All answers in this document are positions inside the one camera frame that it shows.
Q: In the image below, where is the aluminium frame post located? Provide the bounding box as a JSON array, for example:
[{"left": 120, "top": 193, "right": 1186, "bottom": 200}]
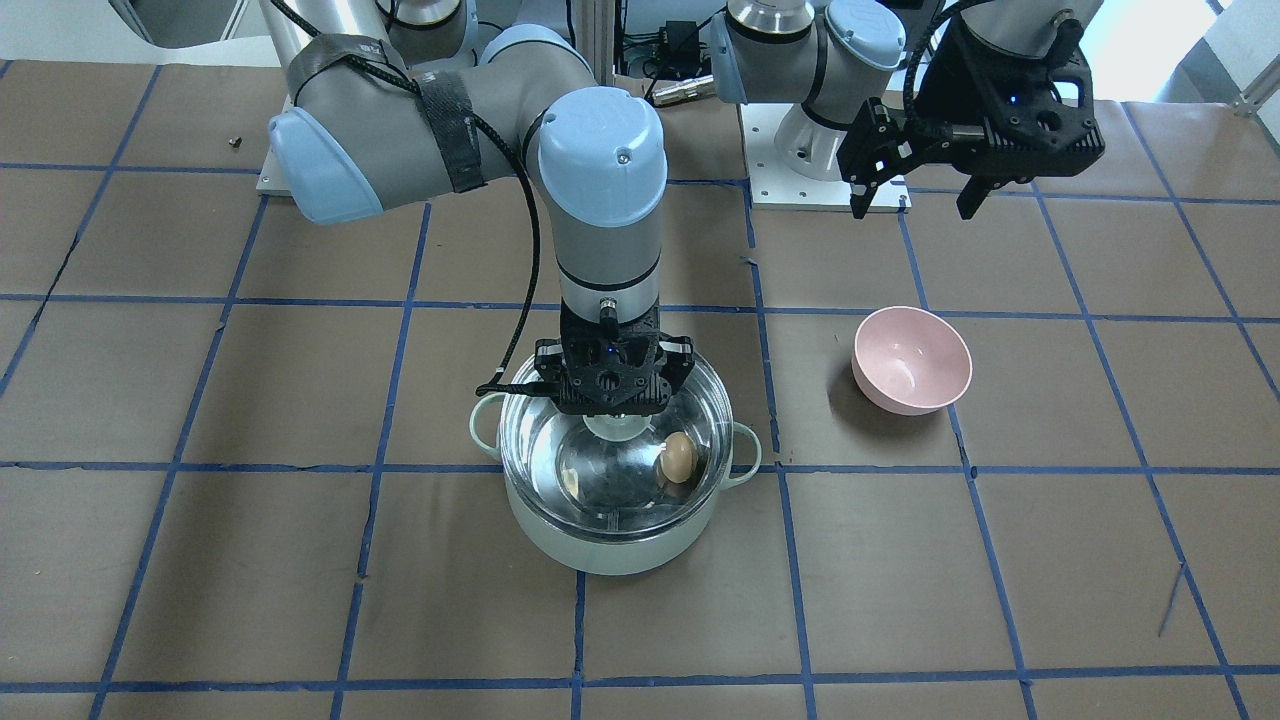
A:
[{"left": 566, "top": 1, "right": 620, "bottom": 86}]

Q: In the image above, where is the brown egg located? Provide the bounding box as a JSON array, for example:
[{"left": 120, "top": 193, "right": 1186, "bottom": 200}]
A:
[{"left": 658, "top": 430, "right": 699, "bottom": 484}]

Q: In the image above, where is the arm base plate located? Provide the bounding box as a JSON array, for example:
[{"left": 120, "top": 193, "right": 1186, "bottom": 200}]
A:
[
  {"left": 255, "top": 137, "right": 292, "bottom": 199},
  {"left": 739, "top": 102, "right": 851, "bottom": 211}
]

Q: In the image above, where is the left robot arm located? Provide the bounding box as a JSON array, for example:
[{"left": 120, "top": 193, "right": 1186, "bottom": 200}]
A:
[{"left": 707, "top": 1, "right": 1106, "bottom": 220}]

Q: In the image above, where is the pale green electric pot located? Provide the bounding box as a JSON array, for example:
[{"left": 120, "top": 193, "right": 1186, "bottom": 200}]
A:
[{"left": 470, "top": 356, "right": 762, "bottom": 575}]

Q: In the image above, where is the pink bowl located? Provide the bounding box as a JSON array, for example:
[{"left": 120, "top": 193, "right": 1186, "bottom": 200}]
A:
[{"left": 851, "top": 306, "right": 974, "bottom": 416}]

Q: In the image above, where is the black power adapter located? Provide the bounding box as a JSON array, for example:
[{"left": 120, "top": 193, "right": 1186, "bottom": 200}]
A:
[{"left": 657, "top": 20, "right": 700, "bottom": 56}]

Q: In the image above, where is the glass pot lid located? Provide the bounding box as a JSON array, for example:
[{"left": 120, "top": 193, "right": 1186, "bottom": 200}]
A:
[{"left": 494, "top": 355, "right": 733, "bottom": 541}]

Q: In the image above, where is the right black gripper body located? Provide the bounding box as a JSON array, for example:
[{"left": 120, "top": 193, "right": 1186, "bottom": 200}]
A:
[{"left": 532, "top": 304, "right": 695, "bottom": 416}]

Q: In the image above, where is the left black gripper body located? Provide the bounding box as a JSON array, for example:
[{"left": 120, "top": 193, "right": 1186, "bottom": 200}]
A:
[{"left": 837, "top": 14, "right": 1106, "bottom": 188}]

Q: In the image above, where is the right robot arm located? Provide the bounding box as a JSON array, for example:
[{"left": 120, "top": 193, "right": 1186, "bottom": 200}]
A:
[{"left": 262, "top": 1, "right": 695, "bottom": 416}]

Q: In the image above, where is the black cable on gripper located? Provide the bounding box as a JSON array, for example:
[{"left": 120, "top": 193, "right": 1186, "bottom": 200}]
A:
[{"left": 902, "top": 0, "right": 991, "bottom": 131}]

